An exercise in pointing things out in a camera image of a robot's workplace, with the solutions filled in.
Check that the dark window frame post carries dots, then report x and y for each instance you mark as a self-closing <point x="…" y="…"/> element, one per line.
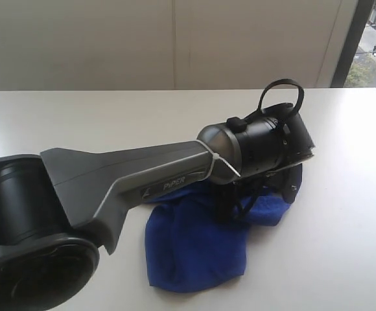
<point x="354" y="34"/>

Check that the blue microfibre towel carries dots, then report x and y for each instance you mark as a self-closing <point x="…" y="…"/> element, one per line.
<point x="187" y="249"/>

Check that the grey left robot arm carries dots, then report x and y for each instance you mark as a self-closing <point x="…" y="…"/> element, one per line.
<point x="59" y="207"/>

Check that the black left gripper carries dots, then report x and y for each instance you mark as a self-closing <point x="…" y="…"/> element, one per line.
<point x="258" y="199"/>

